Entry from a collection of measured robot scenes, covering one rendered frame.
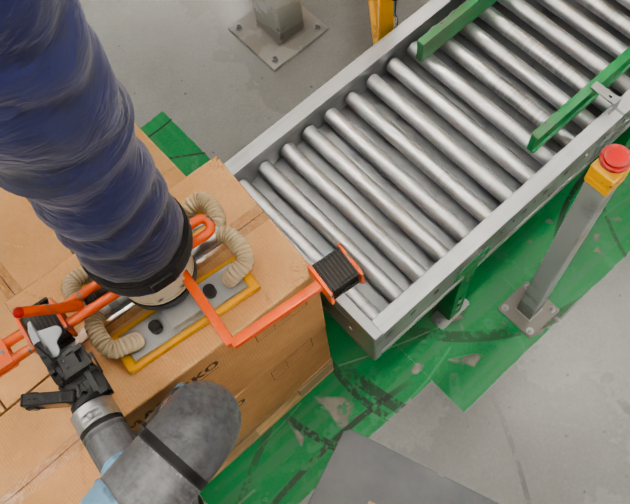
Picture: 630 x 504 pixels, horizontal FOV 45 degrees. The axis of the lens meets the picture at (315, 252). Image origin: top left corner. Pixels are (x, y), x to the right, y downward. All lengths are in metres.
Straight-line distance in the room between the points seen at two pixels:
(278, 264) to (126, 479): 0.82
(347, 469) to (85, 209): 0.90
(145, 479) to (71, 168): 0.44
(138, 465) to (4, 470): 1.20
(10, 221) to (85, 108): 1.43
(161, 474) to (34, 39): 0.56
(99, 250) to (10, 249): 1.08
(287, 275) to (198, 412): 0.72
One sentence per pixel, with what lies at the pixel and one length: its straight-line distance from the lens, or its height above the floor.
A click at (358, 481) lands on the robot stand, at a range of 1.82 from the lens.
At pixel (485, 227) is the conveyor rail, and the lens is 2.18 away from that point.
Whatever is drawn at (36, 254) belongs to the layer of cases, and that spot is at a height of 0.54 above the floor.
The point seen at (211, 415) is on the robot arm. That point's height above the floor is 1.51.
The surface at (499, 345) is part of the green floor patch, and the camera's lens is 2.69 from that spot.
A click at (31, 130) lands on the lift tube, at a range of 1.04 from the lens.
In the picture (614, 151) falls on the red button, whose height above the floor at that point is 1.04.
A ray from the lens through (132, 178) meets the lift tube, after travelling 1.25.
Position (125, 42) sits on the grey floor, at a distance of 3.43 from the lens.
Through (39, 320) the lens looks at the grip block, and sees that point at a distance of 1.68.
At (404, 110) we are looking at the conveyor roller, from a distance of 2.41.
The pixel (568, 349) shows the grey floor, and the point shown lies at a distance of 2.74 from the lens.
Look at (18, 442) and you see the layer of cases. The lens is 2.24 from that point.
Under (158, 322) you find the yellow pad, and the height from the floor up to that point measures 0.99.
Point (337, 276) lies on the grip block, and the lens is 1.56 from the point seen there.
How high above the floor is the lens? 2.55
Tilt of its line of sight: 66 degrees down
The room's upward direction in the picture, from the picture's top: 10 degrees counter-clockwise
